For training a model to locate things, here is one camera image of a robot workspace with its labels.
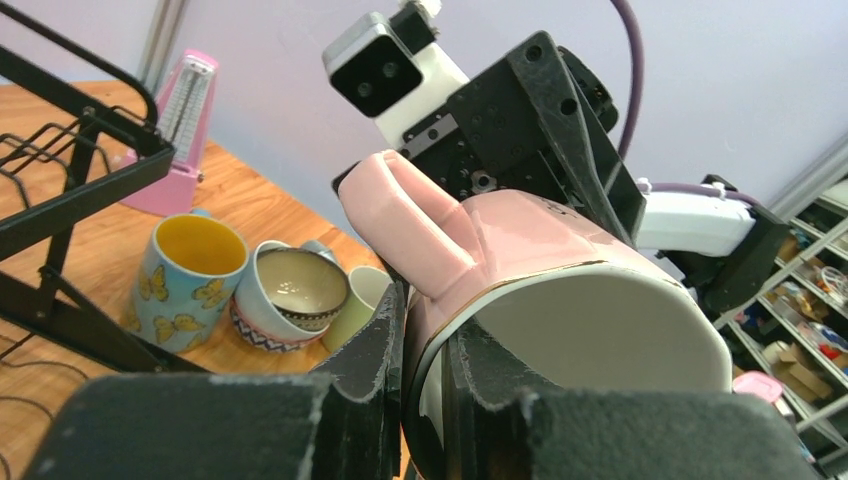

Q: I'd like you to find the patterned ceramic bowl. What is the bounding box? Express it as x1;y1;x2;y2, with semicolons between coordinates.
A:
229;240;351;353

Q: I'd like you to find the pink metronome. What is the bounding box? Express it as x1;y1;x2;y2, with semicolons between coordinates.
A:
121;49;219;216

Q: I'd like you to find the metal storage shelf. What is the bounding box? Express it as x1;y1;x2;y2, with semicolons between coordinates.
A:
717;178;847;474

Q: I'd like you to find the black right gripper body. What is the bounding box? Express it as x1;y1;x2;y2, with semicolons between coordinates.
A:
331;30;647;246

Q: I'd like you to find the light green mug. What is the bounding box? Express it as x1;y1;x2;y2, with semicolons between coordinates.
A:
321;266;391;353

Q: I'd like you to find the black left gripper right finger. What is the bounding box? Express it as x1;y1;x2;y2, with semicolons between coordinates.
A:
443;321;816;479

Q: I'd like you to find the blue butterfly mug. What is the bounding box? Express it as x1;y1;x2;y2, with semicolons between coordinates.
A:
124;213;249;353

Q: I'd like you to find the pink ceramic mug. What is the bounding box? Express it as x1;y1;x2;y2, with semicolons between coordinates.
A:
337;151;731;479

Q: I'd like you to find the black wire dish rack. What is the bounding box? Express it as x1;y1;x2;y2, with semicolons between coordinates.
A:
1;2;202;373

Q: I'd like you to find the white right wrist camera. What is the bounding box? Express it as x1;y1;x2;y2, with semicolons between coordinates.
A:
321;1;469;150

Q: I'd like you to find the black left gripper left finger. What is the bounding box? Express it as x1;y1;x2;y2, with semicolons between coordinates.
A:
24;283;406;479

